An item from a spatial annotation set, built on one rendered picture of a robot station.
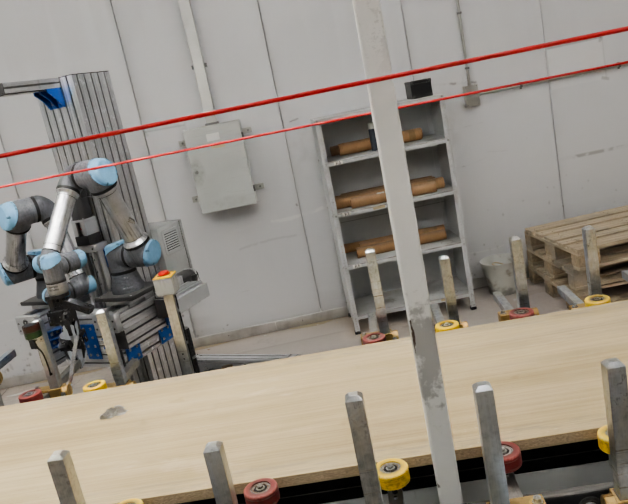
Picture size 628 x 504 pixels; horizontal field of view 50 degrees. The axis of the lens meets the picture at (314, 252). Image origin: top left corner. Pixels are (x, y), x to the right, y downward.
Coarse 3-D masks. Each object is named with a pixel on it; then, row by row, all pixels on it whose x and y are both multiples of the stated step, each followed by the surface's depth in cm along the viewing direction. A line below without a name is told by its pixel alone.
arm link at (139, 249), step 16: (96, 160) 274; (80, 176) 275; (96, 176) 272; (112, 176) 278; (96, 192) 278; (112, 192) 281; (112, 208) 284; (128, 224) 289; (128, 240) 293; (144, 240) 294; (128, 256) 298; (144, 256) 294; (160, 256) 303
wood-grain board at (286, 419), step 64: (512, 320) 223; (576, 320) 212; (192, 384) 224; (256, 384) 213; (320, 384) 204; (384, 384) 195; (448, 384) 187; (512, 384) 180; (576, 384) 173; (0, 448) 205; (64, 448) 196; (128, 448) 188; (192, 448) 181; (256, 448) 174; (320, 448) 168; (384, 448) 162
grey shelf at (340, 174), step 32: (320, 128) 456; (352, 128) 500; (448, 128) 462; (320, 160) 480; (352, 160) 462; (416, 160) 509; (448, 160) 481; (448, 192) 472; (352, 224) 516; (384, 224) 518; (448, 224) 522; (352, 256) 502; (384, 256) 484; (352, 288) 527; (384, 288) 529
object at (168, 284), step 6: (156, 276) 243; (162, 276) 241; (168, 276) 240; (174, 276) 244; (156, 282) 241; (162, 282) 240; (168, 282) 240; (174, 282) 242; (156, 288) 241; (162, 288) 241; (168, 288) 241; (174, 288) 241; (156, 294) 242; (162, 294) 242; (168, 294) 241
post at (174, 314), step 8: (168, 296) 243; (168, 304) 244; (176, 304) 246; (168, 312) 245; (176, 312) 245; (176, 320) 246; (176, 328) 246; (184, 328) 248; (176, 336) 247; (184, 336) 249; (176, 344) 248; (184, 344) 248; (184, 352) 248; (184, 360) 249; (192, 360) 251; (184, 368) 250; (192, 368) 251
